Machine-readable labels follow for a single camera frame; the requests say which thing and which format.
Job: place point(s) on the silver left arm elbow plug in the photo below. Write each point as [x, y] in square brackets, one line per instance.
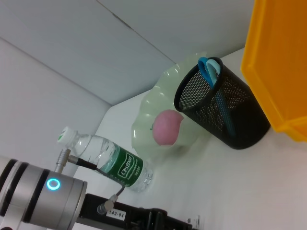
[62, 160]

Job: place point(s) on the black mesh pen holder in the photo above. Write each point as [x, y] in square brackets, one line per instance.
[242, 115]

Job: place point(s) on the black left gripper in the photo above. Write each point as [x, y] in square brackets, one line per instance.
[134, 215]

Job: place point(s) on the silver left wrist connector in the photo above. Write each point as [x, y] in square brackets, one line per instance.
[105, 207]

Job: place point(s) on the yellow plastic bin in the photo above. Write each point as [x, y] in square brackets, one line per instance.
[280, 60]

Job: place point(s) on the pale green wavy fruit plate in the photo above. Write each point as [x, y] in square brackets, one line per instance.
[148, 105]

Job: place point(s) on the clear green-label water bottle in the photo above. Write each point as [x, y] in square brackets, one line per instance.
[124, 167]

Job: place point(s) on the pink toy peach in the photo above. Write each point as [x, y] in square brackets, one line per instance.
[166, 128]

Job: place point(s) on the light blue scissors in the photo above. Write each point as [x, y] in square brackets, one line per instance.
[211, 72]

